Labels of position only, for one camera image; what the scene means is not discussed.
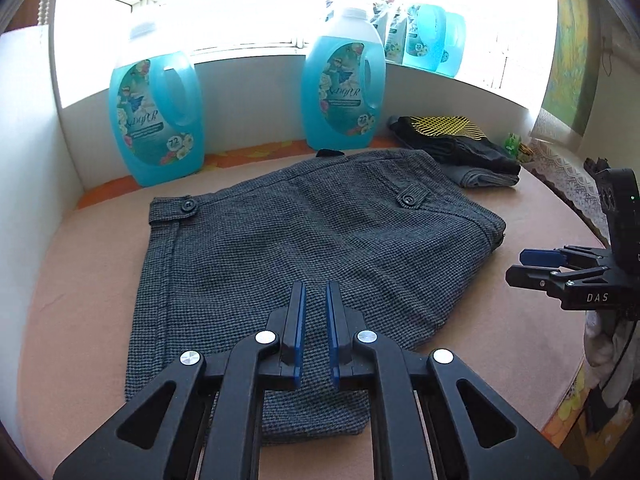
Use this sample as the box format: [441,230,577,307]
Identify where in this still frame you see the grey houndstooth pants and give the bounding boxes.
[125,150,506,444]

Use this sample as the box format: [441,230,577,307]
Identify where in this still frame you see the right hand white glove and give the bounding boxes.
[584,311,639,408]

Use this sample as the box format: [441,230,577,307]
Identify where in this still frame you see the blue bottle on windowsill right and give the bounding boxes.
[437,12,466,78]

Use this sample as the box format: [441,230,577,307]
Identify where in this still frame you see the blue bottle on windowsill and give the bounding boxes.
[402,4,446,72]
[437,12,466,78]

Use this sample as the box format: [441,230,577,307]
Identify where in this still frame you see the blue bottle on windowsill left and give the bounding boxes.
[402,4,446,72]

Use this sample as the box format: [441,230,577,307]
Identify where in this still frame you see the blue detergent bottle near pants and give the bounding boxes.
[300,8,386,151]

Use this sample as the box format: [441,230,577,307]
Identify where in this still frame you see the blue detergent bottle far left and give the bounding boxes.
[107,52,205,188]

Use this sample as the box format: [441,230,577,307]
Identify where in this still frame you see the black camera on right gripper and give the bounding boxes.
[584,158,639,275]

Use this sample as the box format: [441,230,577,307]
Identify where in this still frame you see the green yellow wall painting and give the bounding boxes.
[542,0,601,136]

